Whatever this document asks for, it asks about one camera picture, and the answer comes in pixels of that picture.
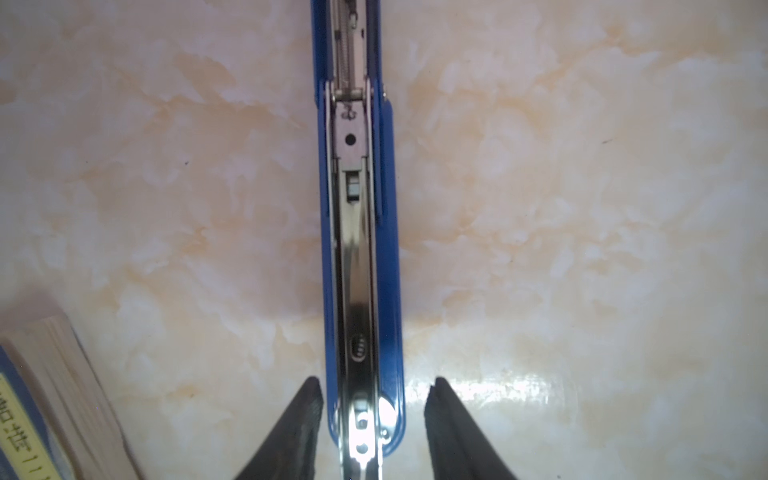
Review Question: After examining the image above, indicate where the blue book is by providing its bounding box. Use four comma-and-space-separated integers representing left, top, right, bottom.
1, 314, 142, 479

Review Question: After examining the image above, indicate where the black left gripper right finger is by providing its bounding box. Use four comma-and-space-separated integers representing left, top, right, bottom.
424, 377, 517, 480

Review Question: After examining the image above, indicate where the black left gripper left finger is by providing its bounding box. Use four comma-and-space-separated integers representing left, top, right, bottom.
236, 376, 323, 480

